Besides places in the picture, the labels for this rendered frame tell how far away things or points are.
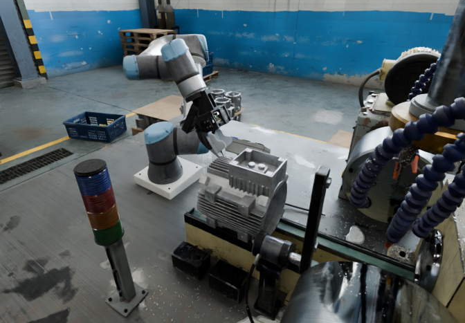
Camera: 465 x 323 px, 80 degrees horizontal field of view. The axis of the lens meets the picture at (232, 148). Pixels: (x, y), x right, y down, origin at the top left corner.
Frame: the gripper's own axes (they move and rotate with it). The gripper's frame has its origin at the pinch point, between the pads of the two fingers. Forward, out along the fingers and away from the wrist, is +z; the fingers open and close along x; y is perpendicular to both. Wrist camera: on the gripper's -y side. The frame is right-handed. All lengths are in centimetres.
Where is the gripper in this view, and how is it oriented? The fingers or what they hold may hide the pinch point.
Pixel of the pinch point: (220, 155)
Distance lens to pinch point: 84.8
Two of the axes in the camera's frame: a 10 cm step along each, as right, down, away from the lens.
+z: 4.3, 8.8, 1.8
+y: 7.5, -2.4, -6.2
